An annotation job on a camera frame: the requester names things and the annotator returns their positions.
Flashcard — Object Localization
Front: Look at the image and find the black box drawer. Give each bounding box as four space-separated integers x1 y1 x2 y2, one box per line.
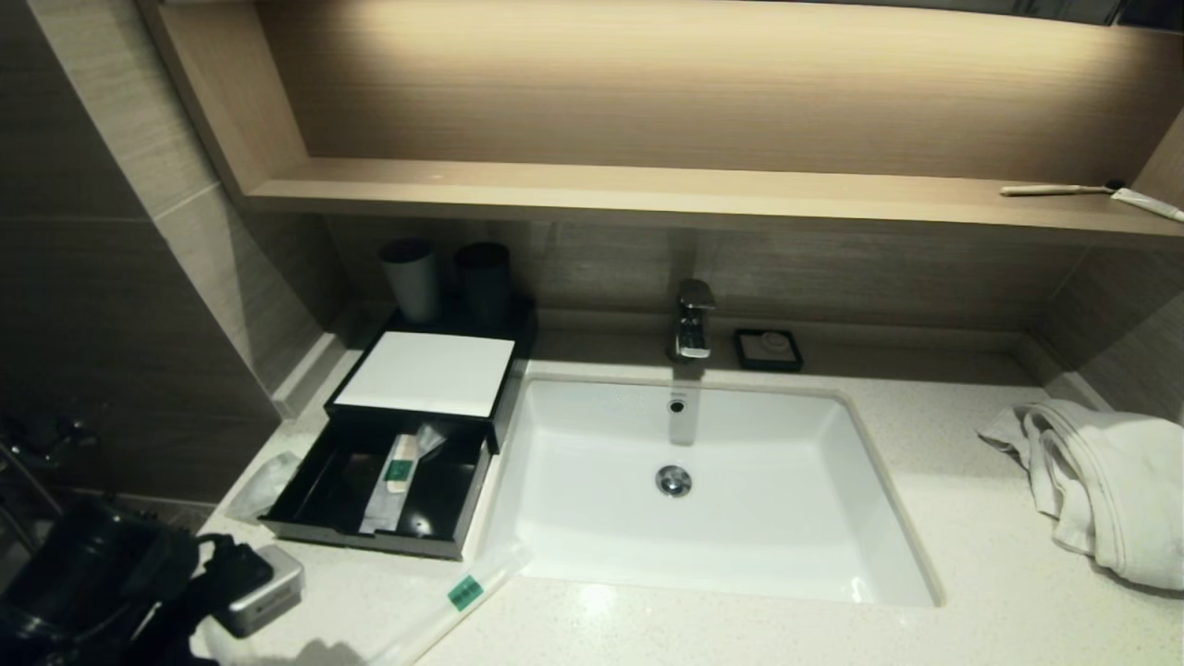
259 413 494 562

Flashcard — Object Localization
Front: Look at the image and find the small crinkled clear sachet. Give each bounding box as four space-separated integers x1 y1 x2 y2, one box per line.
225 450 302 524

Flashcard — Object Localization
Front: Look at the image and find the clear plastic wrapper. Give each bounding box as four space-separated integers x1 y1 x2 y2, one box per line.
359 423 450 537

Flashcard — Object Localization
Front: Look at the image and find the small white green-labelled tube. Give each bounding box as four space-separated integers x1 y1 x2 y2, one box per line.
386 435 419 495

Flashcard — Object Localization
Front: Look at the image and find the long packet with green label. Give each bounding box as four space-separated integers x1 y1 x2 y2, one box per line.
361 541 536 666

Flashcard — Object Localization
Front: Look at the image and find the white square pad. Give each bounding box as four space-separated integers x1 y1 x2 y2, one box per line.
333 331 517 419

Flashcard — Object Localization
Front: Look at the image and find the grey cup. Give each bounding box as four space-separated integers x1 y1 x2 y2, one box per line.
380 239 442 324

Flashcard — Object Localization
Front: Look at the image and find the white rectangular sink basin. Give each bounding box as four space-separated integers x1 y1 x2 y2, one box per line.
476 373 944 609

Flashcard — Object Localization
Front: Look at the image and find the black cup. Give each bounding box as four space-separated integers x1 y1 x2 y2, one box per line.
455 242 513 324

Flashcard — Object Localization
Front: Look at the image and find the chrome faucet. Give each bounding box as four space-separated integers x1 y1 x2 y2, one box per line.
668 278 717 362

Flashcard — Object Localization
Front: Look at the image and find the black square soap dish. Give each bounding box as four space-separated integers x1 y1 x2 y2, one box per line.
734 328 804 373

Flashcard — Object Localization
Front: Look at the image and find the white crumpled towel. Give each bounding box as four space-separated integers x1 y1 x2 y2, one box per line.
976 400 1184 591

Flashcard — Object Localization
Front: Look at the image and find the beige toothbrush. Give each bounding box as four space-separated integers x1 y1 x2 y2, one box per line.
999 179 1124 197

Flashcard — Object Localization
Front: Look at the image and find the white toothpaste tube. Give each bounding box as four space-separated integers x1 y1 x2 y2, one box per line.
1110 186 1184 223

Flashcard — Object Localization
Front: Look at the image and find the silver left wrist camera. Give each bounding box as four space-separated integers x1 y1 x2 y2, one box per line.
213 544 306 639

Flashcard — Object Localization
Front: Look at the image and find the wooden wall shelf niche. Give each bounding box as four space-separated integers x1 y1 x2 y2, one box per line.
139 0 1184 249

